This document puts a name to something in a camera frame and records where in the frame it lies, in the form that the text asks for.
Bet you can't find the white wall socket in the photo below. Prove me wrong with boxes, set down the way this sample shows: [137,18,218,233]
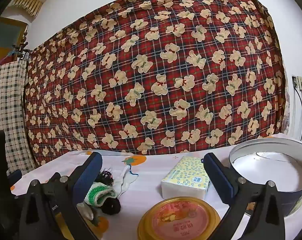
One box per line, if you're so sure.
[292,75,302,92]

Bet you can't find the black scrunchie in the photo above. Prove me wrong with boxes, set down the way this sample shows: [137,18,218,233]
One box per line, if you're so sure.
[100,197,122,215]

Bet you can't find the green white knitted cloth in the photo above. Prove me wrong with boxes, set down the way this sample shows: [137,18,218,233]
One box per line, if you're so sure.
[84,182,118,207]

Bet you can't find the white sock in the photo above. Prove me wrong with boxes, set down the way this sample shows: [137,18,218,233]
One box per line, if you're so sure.
[113,166,139,198]
[77,202,94,221]

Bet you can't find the white green checked cloth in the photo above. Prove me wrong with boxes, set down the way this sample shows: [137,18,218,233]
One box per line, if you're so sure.
[0,59,36,178]

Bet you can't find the yellow dotted tissue pack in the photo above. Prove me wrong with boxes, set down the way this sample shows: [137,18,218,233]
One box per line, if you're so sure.
[161,156,211,200]

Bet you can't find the white persimmon print tablecloth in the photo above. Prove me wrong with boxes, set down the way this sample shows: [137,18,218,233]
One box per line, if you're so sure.
[7,134,302,240]

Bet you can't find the wooden door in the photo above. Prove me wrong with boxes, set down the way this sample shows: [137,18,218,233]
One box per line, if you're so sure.
[0,17,29,67]

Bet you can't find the yellow round tin pink label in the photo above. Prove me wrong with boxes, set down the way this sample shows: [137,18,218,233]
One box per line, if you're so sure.
[137,197,221,240]

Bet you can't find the red plaid bear print blanket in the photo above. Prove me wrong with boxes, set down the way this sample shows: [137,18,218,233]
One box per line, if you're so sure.
[23,0,290,155]

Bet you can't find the round metal basin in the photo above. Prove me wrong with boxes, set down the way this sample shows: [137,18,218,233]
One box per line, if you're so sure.
[228,137,302,218]

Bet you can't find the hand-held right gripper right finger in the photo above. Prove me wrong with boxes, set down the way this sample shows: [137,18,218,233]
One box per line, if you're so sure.
[203,152,291,240]

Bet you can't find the cream fringed valance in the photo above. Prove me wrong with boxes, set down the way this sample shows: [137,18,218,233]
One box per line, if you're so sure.
[10,0,43,18]

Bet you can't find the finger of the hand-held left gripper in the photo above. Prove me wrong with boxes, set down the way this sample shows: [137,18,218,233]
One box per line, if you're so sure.
[7,169,23,193]

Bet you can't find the dark coat hook rack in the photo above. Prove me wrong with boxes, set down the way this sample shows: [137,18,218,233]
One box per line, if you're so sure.
[12,22,31,60]

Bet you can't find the red cloth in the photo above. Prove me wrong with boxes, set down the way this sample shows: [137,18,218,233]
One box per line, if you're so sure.
[0,54,16,67]

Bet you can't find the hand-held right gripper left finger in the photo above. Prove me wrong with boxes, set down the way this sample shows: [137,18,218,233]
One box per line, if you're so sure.
[15,152,103,240]

